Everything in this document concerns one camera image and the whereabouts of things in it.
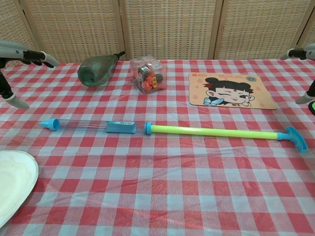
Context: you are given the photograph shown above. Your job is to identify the left five-finger robot hand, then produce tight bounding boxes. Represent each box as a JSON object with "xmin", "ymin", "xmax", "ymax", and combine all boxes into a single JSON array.
[{"xmin": 0, "ymin": 40, "xmax": 60, "ymax": 110}]

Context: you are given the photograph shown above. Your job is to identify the right five-finger robot hand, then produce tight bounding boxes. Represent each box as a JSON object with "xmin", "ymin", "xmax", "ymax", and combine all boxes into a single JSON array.
[{"xmin": 280, "ymin": 43, "xmax": 315, "ymax": 105}]

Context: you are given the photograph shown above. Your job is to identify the clear tube with blue cap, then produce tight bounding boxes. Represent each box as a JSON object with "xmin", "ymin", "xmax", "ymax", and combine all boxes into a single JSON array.
[{"xmin": 39, "ymin": 118, "xmax": 145, "ymax": 135}]

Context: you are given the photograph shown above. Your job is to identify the green blue toy pump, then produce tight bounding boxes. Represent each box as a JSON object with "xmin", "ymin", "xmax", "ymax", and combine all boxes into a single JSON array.
[{"xmin": 144, "ymin": 121, "xmax": 308, "ymax": 154}]

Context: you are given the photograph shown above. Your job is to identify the green spray bottle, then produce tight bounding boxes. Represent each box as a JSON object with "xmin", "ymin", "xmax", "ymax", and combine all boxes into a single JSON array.
[{"xmin": 77, "ymin": 51, "xmax": 126, "ymax": 87}]

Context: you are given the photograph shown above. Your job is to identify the cartoon girl mouse pad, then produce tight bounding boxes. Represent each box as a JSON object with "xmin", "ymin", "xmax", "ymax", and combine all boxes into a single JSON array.
[{"xmin": 189, "ymin": 72, "xmax": 278, "ymax": 111}]

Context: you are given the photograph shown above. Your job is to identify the clear plastic box with toys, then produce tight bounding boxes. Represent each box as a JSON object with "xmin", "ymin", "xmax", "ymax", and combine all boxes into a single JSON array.
[{"xmin": 129, "ymin": 56, "xmax": 166, "ymax": 95}]

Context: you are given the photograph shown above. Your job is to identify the white paper plate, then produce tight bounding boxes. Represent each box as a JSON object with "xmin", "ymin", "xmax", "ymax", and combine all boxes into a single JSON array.
[{"xmin": 0, "ymin": 150, "xmax": 39, "ymax": 228}]

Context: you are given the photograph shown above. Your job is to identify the bamboo folding screen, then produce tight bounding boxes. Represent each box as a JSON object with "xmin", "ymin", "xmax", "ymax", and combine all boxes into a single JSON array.
[{"xmin": 0, "ymin": 0, "xmax": 315, "ymax": 63}]

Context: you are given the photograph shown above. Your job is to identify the red white checked tablecloth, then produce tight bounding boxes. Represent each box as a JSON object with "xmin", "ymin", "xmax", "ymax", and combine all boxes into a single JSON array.
[{"xmin": 0, "ymin": 59, "xmax": 315, "ymax": 236}]

